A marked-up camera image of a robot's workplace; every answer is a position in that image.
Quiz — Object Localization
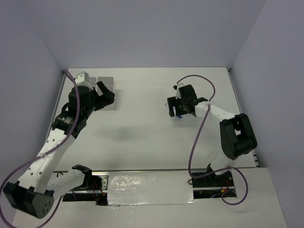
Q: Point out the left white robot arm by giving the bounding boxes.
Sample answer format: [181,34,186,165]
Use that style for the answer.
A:
[3,81,115,219]

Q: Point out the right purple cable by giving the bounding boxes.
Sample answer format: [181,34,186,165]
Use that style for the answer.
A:
[177,75,250,206]

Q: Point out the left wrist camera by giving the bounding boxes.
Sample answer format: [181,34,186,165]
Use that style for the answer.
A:
[75,71,93,90]

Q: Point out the left white divided container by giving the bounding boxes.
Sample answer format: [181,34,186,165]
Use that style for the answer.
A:
[89,77,97,87]

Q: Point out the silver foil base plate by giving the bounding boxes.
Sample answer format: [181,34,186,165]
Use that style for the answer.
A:
[107,171,195,206]

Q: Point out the clear glue bottle blue cap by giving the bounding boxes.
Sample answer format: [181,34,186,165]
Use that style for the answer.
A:
[165,103,182,119]

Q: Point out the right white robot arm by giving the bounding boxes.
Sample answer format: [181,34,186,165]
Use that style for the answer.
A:
[167,84,257,186]

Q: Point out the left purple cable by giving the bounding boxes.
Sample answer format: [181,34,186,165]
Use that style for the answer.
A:
[0,69,80,228]

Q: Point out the purple cable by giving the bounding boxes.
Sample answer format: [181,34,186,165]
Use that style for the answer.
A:
[177,75,250,206]
[0,69,80,228]

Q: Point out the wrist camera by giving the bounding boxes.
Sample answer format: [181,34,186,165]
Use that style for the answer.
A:
[75,71,93,90]
[173,83,183,99]

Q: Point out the right white divided container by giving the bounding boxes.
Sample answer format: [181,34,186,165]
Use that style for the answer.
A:
[96,76,116,111]

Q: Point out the white divided container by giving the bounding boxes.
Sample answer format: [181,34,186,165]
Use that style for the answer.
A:
[89,77,97,87]
[96,76,116,111]

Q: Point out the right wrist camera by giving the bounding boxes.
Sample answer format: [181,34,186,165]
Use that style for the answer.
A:
[173,83,183,99]

